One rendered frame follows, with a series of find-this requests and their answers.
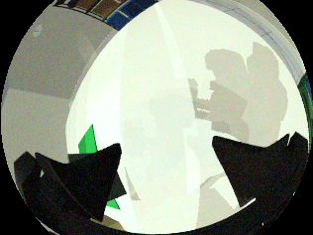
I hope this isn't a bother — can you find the green circuit board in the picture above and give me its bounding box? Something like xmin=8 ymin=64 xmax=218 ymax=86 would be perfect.
xmin=77 ymin=124 xmax=121 ymax=209

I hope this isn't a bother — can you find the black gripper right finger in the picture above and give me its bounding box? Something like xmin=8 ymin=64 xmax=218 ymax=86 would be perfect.
xmin=212 ymin=133 xmax=289 ymax=208

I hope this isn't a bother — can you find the black cooling fan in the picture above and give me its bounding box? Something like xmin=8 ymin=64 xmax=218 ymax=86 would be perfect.
xmin=67 ymin=153 xmax=126 ymax=201

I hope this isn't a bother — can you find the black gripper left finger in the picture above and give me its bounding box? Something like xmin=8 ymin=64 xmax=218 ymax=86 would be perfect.
xmin=35 ymin=142 xmax=122 ymax=222

